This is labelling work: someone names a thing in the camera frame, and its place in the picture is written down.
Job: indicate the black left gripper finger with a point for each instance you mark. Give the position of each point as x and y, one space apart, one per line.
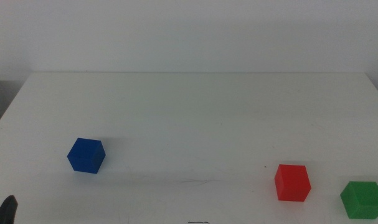
6 211

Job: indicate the blue cube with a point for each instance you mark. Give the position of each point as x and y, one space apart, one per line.
84 157

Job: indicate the red cube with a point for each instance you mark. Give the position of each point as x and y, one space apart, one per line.
291 185

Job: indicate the green cube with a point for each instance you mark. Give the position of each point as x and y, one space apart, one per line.
363 202

